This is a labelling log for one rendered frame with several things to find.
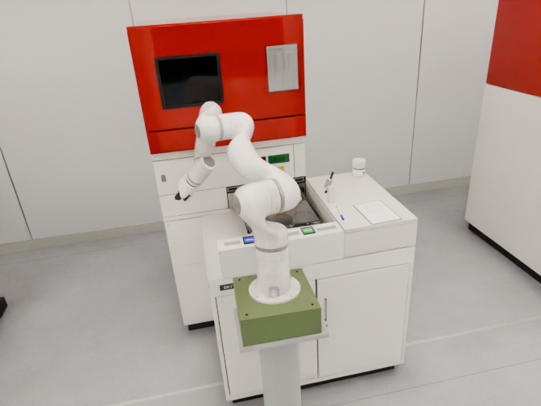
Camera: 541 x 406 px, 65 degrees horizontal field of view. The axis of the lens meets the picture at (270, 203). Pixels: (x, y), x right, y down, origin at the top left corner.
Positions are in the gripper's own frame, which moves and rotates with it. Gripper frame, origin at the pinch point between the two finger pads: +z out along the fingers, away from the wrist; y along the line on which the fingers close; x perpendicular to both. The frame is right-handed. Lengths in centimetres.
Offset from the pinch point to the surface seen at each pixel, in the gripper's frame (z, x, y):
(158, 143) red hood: -15.2, -14.3, -20.1
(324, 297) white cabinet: -32, 44, 71
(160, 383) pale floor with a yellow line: 72, 9, 77
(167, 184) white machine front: 3.7, -2.9, -10.0
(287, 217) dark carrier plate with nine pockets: -32, 38, 28
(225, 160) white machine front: -20.1, 19.9, -12.2
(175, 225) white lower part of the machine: 21.0, 7.3, 4.7
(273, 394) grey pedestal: -18, 10, 104
